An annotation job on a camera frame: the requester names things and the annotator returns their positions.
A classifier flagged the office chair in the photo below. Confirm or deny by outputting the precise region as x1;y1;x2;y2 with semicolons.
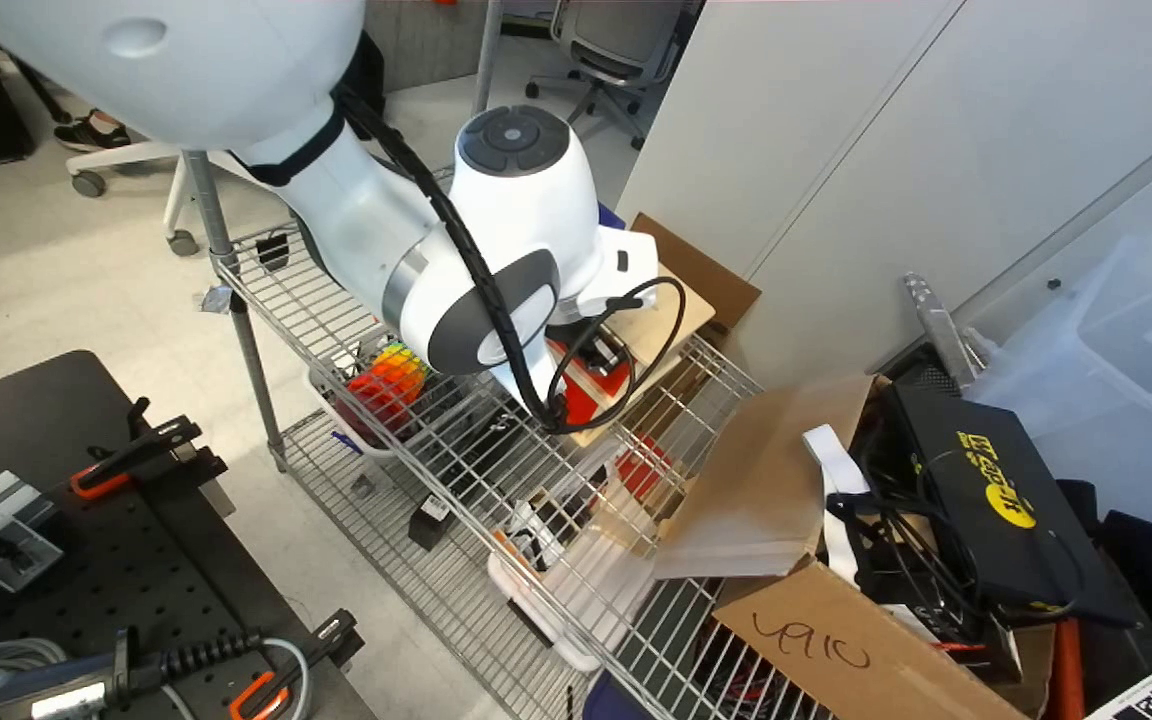
523;0;697;148

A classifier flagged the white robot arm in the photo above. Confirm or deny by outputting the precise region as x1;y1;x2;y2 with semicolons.
0;0;659;402

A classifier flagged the clear plastic storage tub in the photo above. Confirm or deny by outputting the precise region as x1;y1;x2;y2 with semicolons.
971;228;1152;519

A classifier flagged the black bag yellow logo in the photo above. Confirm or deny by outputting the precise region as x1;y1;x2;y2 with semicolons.
892;370;1141;629

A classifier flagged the orange black clamp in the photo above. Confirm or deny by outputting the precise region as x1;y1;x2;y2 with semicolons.
69;415;225;504

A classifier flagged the black optical breadboard table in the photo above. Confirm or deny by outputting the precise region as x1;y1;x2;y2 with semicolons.
0;353;376;720

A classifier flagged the rainbow stacking toy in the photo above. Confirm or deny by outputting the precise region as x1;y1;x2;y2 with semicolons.
349;342;427;432

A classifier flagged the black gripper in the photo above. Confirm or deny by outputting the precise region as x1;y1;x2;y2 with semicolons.
564;321;631;389

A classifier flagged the wire shelf rack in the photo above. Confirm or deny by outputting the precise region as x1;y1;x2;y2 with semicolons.
181;148;846;720

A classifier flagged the cardboard box with writing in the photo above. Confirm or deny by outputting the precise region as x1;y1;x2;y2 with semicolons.
717;559;1022;720

